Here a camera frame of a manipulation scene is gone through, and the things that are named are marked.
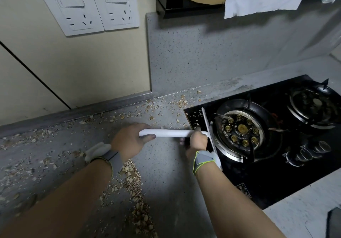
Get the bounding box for white squeegee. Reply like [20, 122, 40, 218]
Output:
[139, 108, 223, 171]

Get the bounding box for grey white wrist band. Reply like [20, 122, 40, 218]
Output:
[192, 150, 222, 176]
[84, 142, 124, 179]

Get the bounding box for white wall socket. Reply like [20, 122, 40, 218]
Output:
[38, 0, 105, 37]
[89, 0, 140, 32]

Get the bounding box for dark flat object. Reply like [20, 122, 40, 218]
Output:
[326, 207, 341, 238]

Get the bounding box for person's left hand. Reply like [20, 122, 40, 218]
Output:
[110, 123, 156, 162]

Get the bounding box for scattered brown crumbs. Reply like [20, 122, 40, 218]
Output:
[0, 90, 203, 238]

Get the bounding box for gas burner with brass head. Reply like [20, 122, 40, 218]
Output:
[213, 99, 283, 164]

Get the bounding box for person's right hand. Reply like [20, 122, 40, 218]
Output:
[180, 127, 208, 164]

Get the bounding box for black glass gas stove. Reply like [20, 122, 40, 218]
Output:
[183, 74, 341, 210]

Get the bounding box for person's left forearm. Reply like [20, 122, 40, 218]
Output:
[0, 158, 115, 238]

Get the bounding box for person's right forearm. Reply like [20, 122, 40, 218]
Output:
[196, 162, 288, 238]

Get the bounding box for chrome stove knob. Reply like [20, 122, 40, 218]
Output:
[284, 147, 315, 168]
[311, 140, 332, 155]

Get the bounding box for gas burner with dark head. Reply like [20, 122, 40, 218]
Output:
[286, 79, 341, 131]

